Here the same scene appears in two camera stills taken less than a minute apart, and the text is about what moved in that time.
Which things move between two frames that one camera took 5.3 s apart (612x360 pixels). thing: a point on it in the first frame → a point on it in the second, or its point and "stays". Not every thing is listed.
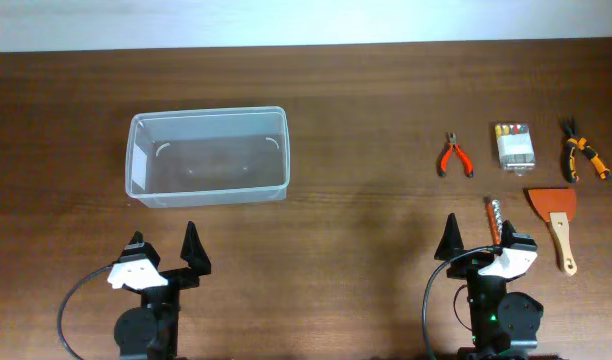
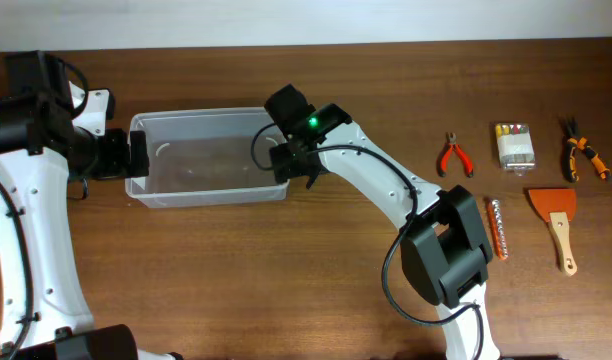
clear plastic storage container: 208,156 stays
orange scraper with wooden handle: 557,206 stays
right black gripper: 468,272 → 284,164
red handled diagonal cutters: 451,139 stays
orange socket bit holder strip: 494,215 stays
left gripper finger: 194,252 → 139,154
